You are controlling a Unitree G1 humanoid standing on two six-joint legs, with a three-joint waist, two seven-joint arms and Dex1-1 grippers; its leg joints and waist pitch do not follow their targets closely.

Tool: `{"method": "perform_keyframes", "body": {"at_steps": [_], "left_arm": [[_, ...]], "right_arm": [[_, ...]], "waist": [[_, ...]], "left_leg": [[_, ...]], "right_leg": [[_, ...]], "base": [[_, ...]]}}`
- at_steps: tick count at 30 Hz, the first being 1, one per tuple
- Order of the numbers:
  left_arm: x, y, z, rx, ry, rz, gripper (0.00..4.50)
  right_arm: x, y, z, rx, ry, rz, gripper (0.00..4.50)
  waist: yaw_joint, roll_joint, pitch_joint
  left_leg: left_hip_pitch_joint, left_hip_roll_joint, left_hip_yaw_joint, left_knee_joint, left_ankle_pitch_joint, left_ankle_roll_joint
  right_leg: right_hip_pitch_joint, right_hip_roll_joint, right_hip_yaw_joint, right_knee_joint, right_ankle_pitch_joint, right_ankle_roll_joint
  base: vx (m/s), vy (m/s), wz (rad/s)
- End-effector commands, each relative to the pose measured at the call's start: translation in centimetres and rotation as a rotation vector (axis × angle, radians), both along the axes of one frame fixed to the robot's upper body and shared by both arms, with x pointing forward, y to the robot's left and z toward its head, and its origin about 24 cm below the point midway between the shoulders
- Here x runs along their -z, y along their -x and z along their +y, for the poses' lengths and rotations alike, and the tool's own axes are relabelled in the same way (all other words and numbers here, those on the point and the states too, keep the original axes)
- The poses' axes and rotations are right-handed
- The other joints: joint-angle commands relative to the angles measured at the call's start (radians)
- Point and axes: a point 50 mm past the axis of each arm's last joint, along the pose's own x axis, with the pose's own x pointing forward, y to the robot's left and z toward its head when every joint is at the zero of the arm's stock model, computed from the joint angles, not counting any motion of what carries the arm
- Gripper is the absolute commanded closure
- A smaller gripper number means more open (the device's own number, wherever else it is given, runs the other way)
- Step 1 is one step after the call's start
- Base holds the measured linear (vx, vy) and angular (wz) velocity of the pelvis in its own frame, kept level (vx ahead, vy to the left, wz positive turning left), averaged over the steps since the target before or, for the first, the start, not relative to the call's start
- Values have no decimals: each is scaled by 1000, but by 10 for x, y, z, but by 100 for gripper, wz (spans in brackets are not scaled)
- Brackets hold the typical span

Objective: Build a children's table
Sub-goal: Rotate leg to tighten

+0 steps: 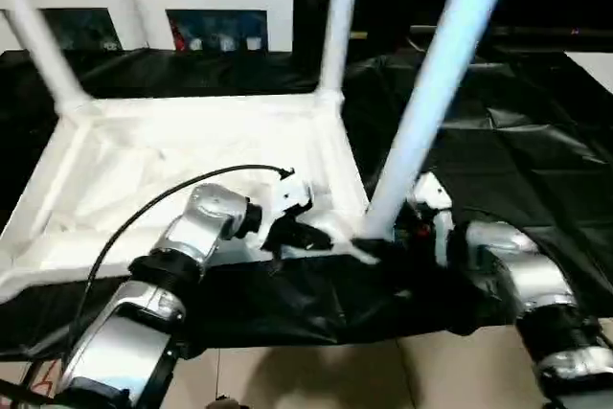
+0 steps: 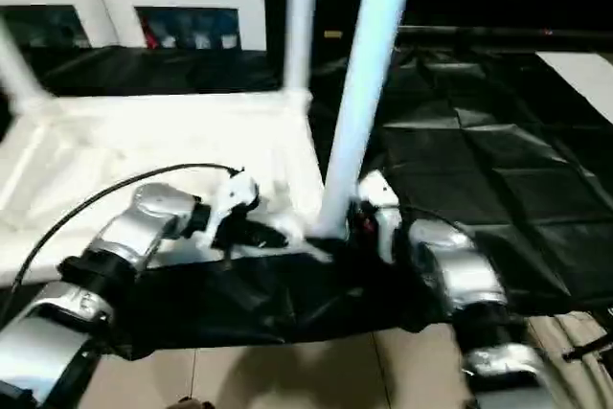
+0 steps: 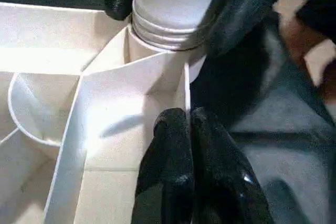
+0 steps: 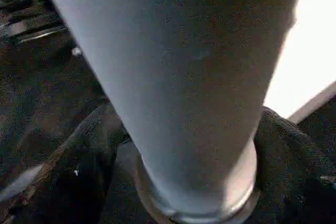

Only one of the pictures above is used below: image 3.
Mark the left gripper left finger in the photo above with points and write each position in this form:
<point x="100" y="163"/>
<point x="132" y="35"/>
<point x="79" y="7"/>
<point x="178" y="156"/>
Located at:
<point x="165" y="171"/>

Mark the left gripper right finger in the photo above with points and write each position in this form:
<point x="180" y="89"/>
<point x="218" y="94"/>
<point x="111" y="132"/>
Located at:
<point x="225" y="182"/>

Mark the white plastic table leg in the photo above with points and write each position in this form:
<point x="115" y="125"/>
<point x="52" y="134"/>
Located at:
<point x="173" y="6"/>

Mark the white plastic table top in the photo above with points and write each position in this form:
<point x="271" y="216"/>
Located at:
<point x="92" y="90"/>

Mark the black plastic sheet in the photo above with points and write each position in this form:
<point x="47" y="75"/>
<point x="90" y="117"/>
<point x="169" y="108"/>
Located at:
<point x="262" y="129"/>

